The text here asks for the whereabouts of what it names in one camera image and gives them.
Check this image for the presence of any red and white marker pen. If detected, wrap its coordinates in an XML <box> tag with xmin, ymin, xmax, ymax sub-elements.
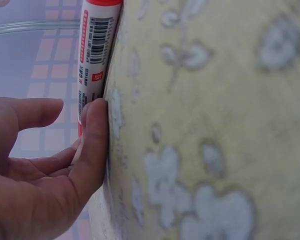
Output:
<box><xmin>75</xmin><ymin>0</ymin><xmax>123</xmax><ymax>141</ymax></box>

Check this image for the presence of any person's left hand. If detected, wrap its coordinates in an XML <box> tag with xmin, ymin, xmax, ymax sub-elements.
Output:
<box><xmin>0</xmin><ymin>97</ymin><xmax>109</xmax><ymax>240</ymax></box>

